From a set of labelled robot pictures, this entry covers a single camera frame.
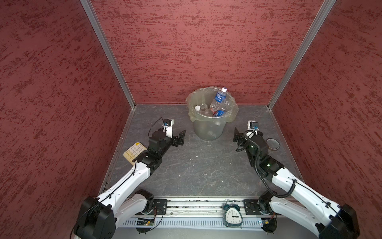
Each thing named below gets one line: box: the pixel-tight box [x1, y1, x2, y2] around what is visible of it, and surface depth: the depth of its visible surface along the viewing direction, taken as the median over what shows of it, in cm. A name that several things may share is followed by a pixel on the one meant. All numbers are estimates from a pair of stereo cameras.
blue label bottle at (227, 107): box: [215, 101, 233, 117], surface depth 87 cm
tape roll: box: [266, 137, 281, 152], surface depth 100 cm
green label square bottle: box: [199, 103, 208, 111], surface depth 100 cm
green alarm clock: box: [223, 199, 244, 230], surface depth 70 cm
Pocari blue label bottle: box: [209, 86, 228, 112], surface depth 91 cm
